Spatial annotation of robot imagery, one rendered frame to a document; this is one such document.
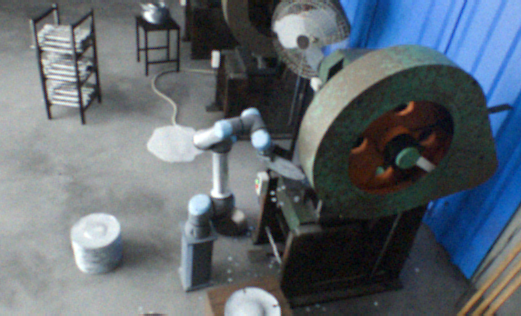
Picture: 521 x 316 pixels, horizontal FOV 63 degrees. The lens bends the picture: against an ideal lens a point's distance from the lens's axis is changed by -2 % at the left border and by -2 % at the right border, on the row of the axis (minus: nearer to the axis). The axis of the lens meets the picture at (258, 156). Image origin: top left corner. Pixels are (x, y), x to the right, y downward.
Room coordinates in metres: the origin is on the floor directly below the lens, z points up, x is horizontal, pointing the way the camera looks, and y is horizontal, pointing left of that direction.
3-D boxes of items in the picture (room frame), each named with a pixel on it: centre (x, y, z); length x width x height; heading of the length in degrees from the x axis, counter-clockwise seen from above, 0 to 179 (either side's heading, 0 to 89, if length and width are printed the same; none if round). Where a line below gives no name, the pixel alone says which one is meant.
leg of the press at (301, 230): (1.80, -0.67, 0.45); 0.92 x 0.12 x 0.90; 111
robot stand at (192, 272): (1.74, 0.28, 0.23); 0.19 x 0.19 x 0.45; 27
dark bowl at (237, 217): (2.22, 0.15, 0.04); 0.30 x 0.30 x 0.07
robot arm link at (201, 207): (1.74, 0.27, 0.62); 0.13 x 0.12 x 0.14; 127
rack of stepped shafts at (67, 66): (3.40, 1.81, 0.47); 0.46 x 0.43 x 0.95; 91
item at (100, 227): (1.78, 0.93, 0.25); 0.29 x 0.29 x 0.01
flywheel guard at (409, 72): (1.72, -0.66, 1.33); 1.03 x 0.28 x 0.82; 111
